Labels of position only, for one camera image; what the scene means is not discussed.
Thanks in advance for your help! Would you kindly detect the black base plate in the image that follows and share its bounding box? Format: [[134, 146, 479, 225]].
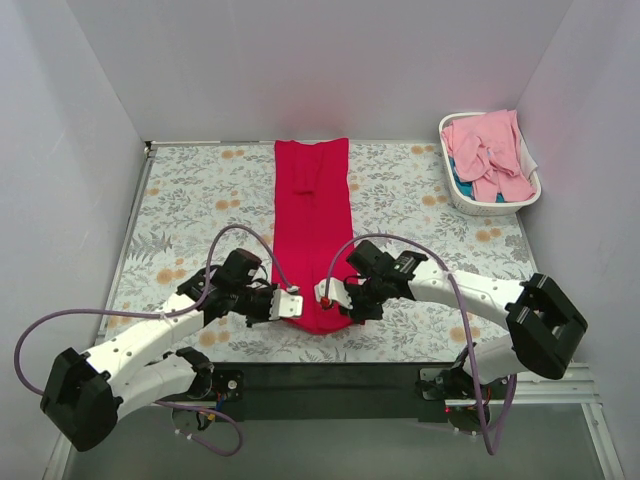
[[154, 362, 512, 424]]

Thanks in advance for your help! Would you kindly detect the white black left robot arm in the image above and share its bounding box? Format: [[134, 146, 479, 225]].
[[40, 248, 298, 452]]

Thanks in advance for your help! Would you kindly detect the aluminium frame rail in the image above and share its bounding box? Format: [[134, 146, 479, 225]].
[[69, 364, 601, 407]]

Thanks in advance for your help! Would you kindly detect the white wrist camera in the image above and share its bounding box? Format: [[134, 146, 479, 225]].
[[269, 289, 304, 321], [314, 277, 353, 310]]

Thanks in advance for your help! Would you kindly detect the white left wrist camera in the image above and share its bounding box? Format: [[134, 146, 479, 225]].
[[269, 289, 304, 321]]

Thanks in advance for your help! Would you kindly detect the floral table mat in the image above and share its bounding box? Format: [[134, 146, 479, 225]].
[[99, 142, 562, 364]]

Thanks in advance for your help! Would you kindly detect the white laundry basket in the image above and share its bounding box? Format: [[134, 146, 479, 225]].
[[439, 109, 541, 216]]

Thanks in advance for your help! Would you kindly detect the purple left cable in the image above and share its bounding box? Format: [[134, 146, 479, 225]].
[[13, 224, 299, 457]]

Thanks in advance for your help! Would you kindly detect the pink t shirt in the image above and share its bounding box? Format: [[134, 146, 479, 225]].
[[441, 110, 536, 203]]

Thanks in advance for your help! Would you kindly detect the red t shirt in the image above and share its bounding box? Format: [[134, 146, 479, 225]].
[[273, 138, 353, 335]]

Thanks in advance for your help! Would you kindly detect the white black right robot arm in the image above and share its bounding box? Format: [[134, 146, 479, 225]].
[[316, 240, 588, 399]]

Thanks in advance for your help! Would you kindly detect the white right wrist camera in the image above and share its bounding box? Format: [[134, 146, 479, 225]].
[[314, 277, 353, 310]]

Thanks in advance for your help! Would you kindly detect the blue garment in basket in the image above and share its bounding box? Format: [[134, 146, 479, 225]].
[[449, 157, 474, 200]]

